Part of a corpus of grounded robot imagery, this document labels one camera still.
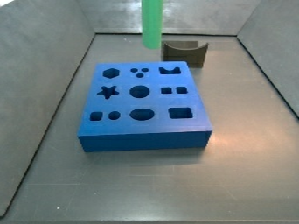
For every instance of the green oval peg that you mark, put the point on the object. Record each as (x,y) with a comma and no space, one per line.
(152,22)

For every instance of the blue shape-sorting block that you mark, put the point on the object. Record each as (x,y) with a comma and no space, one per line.
(143,106)

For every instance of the dark curved cradle holder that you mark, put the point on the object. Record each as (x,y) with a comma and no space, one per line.
(187,51)

